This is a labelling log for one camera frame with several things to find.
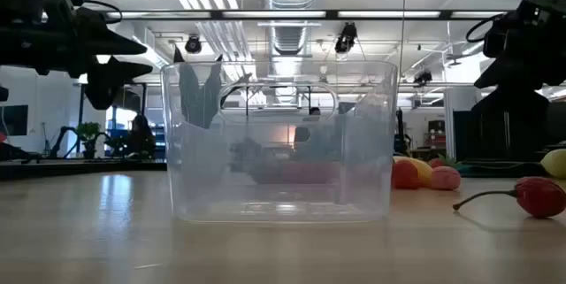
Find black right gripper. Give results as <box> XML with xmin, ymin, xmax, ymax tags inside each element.
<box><xmin>470</xmin><ymin>0</ymin><xmax>566</xmax><ymax>119</ymax></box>

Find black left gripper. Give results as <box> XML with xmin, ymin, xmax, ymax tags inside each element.
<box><xmin>0</xmin><ymin>7</ymin><xmax>154</xmax><ymax>111</ymax></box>

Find yellow toy lemon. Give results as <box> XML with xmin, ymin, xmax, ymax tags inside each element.
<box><xmin>539</xmin><ymin>148</ymin><xmax>566</xmax><ymax>180</ymax></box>

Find red long-stemmed toy fruit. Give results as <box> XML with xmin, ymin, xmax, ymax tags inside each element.
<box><xmin>452</xmin><ymin>176</ymin><xmax>566</xmax><ymax>219</ymax></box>

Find pink toy peach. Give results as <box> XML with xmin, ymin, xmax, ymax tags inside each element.
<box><xmin>429</xmin><ymin>165</ymin><xmax>463</xmax><ymax>192</ymax></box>

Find yellow toy banana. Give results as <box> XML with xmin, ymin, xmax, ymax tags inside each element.
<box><xmin>393</xmin><ymin>156</ymin><xmax>434</xmax><ymax>188</ymax></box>

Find clear plastic tupperware container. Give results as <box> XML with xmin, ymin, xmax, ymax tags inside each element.
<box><xmin>160</xmin><ymin>59</ymin><xmax>399</xmax><ymax>225</ymax></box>

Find black partition panels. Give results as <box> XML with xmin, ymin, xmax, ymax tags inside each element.
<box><xmin>453</xmin><ymin>109</ymin><xmax>549</xmax><ymax>162</ymax></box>

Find background green potted plant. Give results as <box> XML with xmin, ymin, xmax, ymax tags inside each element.
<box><xmin>74</xmin><ymin>121</ymin><xmax>103</xmax><ymax>160</ymax></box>

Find person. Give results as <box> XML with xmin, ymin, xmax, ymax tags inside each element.
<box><xmin>293</xmin><ymin>105</ymin><xmax>323</xmax><ymax>151</ymax></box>
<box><xmin>127</xmin><ymin>113</ymin><xmax>157</xmax><ymax>161</ymax></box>

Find green folded cloth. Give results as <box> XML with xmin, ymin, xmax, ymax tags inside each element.
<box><xmin>455</xmin><ymin>163</ymin><xmax>547</xmax><ymax>178</ymax></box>

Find potted snake plant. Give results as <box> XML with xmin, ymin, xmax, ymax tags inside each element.
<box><xmin>173</xmin><ymin>44</ymin><xmax>254</xmax><ymax>131</ymax></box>

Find background black rig frame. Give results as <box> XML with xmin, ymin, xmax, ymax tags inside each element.
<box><xmin>73</xmin><ymin>81</ymin><xmax>148</xmax><ymax>157</ymax></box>

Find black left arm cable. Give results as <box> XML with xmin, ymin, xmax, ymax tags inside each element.
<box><xmin>80</xmin><ymin>0</ymin><xmax>123</xmax><ymax>25</ymax></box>

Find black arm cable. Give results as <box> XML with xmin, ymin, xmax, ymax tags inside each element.
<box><xmin>80</xmin><ymin>0</ymin><xmax>123</xmax><ymax>25</ymax></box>
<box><xmin>465</xmin><ymin>12</ymin><xmax>505</xmax><ymax>44</ymax></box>

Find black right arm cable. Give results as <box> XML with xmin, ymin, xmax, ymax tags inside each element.
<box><xmin>465</xmin><ymin>12</ymin><xmax>505</xmax><ymax>44</ymax></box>

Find black ceiling camera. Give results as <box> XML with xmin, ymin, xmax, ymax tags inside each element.
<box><xmin>413</xmin><ymin>69</ymin><xmax>433</xmax><ymax>87</ymax></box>
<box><xmin>184</xmin><ymin>34</ymin><xmax>203</xmax><ymax>55</ymax></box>
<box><xmin>334</xmin><ymin>21</ymin><xmax>358</xmax><ymax>54</ymax></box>

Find dark wall monitor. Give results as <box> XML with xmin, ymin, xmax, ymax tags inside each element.
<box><xmin>0</xmin><ymin>104</ymin><xmax>29</xmax><ymax>137</ymax></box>

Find silver ventilation duct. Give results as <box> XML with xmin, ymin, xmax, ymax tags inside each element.
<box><xmin>260</xmin><ymin>0</ymin><xmax>323</xmax><ymax>58</ymax></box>

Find black overhead light rail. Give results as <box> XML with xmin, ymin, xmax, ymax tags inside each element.
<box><xmin>103</xmin><ymin>8</ymin><xmax>510</xmax><ymax>21</ymax></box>

